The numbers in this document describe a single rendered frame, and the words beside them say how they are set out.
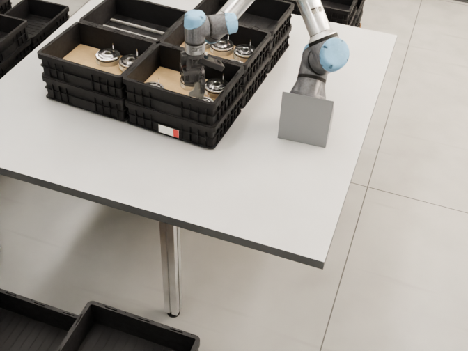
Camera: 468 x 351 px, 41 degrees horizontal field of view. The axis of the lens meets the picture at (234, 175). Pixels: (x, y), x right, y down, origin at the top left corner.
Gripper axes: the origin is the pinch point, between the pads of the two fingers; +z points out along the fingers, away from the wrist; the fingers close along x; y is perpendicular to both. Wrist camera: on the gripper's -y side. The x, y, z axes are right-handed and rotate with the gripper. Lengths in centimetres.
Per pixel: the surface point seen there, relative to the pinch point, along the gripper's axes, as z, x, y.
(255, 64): 3.0, -20.5, -29.8
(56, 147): 18, -3, 57
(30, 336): 50, 58, 76
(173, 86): 4.9, -15.8, 7.5
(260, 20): 5, -60, -45
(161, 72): 4.9, -26.9, 9.8
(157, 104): 2.8, -1.6, 16.7
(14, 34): 30, -117, 71
